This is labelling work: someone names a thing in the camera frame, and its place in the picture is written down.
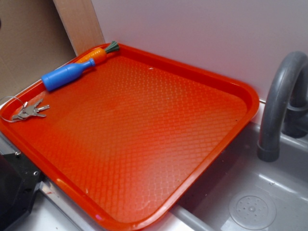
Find light wooden board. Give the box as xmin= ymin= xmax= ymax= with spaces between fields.
xmin=54 ymin=0 xmax=105 ymax=55

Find grey toy faucet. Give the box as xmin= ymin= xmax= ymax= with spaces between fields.
xmin=257 ymin=51 xmax=308 ymax=162

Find orange plastic tray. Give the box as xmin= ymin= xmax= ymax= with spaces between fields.
xmin=0 ymin=45 xmax=259 ymax=231

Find grey toy sink basin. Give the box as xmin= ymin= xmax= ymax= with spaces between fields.
xmin=171 ymin=123 xmax=308 ymax=231

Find orange toy carrot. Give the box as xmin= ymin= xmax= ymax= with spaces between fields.
xmin=75 ymin=41 xmax=120 ymax=64

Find silver keys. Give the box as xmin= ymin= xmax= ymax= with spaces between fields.
xmin=0 ymin=96 xmax=50 ymax=123

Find blue toy bottle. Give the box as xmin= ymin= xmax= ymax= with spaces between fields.
xmin=41 ymin=58 xmax=95 ymax=91

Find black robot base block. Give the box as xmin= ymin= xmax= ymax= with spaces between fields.
xmin=0 ymin=154 xmax=42 ymax=231

